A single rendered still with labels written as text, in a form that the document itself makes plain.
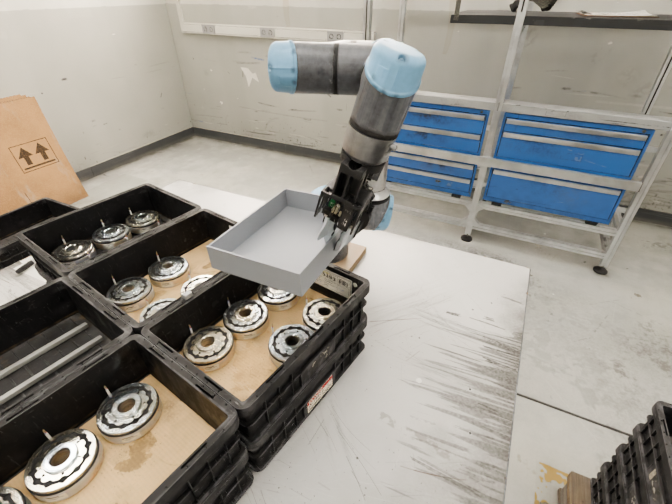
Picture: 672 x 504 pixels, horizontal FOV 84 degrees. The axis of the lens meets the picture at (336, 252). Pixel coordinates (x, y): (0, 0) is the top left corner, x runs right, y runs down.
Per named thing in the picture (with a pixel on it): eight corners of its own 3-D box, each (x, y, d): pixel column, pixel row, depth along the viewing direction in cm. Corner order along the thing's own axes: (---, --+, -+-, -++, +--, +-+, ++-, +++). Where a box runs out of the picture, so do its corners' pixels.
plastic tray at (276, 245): (287, 206, 92) (285, 187, 89) (362, 223, 84) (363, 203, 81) (211, 267, 72) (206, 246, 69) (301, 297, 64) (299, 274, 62)
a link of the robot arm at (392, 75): (427, 49, 52) (434, 66, 45) (397, 123, 59) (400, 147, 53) (373, 30, 51) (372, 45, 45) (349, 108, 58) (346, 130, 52)
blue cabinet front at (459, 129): (370, 176, 277) (375, 96, 244) (470, 196, 251) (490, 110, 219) (369, 178, 275) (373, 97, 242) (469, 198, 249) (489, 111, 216)
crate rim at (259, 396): (277, 246, 101) (276, 238, 100) (372, 289, 87) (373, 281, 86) (140, 338, 75) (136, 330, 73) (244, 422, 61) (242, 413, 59)
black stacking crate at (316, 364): (280, 274, 107) (276, 241, 100) (369, 318, 93) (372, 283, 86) (155, 369, 81) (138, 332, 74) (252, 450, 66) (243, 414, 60)
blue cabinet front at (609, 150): (482, 198, 248) (504, 111, 216) (608, 224, 223) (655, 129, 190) (482, 200, 246) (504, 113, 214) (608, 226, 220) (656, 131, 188)
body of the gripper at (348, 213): (310, 218, 62) (329, 155, 55) (331, 196, 69) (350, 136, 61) (351, 239, 61) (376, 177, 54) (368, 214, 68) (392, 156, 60)
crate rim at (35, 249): (149, 188, 130) (147, 182, 128) (205, 213, 115) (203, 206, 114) (17, 241, 103) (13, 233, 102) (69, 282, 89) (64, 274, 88)
